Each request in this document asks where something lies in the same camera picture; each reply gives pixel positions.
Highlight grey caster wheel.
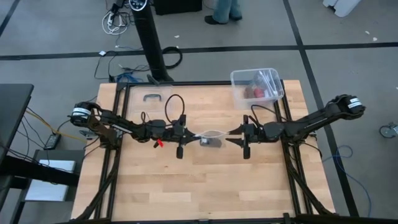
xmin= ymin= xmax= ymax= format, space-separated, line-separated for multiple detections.
xmin=379 ymin=123 xmax=398 ymax=139

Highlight clear plastic zip bag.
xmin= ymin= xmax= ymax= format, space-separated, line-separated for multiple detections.
xmin=194 ymin=129 xmax=233 ymax=149

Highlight black desk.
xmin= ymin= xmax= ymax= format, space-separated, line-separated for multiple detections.
xmin=0 ymin=83 xmax=35 ymax=166

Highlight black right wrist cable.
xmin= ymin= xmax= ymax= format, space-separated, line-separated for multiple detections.
xmin=250 ymin=104 xmax=289 ymax=124

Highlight black equipment stand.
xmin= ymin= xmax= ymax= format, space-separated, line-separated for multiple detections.
xmin=0 ymin=149 xmax=86 ymax=224

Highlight black coiled cable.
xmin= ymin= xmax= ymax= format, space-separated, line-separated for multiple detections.
xmin=162 ymin=45 xmax=183 ymax=70

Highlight white cable bundle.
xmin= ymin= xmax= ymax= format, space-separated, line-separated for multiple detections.
xmin=101 ymin=11 xmax=130 ymax=35

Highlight clear plastic storage box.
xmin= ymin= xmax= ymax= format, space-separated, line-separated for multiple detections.
xmin=230 ymin=67 xmax=285 ymax=111

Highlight black tower fan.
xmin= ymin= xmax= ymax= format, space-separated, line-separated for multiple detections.
xmin=129 ymin=0 xmax=175 ymax=83

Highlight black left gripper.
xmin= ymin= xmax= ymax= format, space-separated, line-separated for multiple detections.
xmin=149 ymin=114 xmax=202 ymax=159

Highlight yellow cable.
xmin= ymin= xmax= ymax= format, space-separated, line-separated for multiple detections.
xmin=25 ymin=108 xmax=88 ymax=143

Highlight person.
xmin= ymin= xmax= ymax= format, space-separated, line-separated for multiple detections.
xmin=204 ymin=0 xmax=243 ymax=25

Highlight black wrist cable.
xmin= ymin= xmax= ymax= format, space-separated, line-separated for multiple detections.
xmin=164 ymin=94 xmax=186 ymax=124
xmin=250 ymin=104 xmax=289 ymax=124

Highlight tangled blue cable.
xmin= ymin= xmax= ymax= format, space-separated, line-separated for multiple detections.
xmin=115 ymin=72 xmax=144 ymax=84

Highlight thin black floor cable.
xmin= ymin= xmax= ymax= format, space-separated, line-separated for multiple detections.
xmin=94 ymin=51 xmax=150 ymax=81

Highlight white packets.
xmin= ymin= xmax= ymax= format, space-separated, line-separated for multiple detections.
xmin=256 ymin=70 xmax=280 ymax=96

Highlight clear lid with black handle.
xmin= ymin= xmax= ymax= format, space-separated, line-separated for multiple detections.
xmin=129 ymin=85 xmax=174 ymax=114

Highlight black power adapter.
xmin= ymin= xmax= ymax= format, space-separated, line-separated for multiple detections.
xmin=44 ymin=133 xmax=62 ymax=151

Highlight white foam block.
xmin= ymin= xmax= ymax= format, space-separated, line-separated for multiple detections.
xmin=322 ymin=0 xmax=363 ymax=18

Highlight black case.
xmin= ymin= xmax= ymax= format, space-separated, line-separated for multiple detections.
xmin=154 ymin=0 xmax=203 ymax=16

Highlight black elastic bandage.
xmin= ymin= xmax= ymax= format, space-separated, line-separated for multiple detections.
xmin=200 ymin=138 xmax=222 ymax=147

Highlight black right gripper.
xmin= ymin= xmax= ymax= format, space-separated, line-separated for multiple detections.
xmin=226 ymin=114 xmax=265 ymax=160

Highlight long blue floor cable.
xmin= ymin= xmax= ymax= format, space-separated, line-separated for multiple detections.
xmin=322 ymin=144 xmax=373 ymax=218

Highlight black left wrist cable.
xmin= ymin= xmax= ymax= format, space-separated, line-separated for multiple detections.
xmin=164 ymin=94 xmax=186 ymax=124

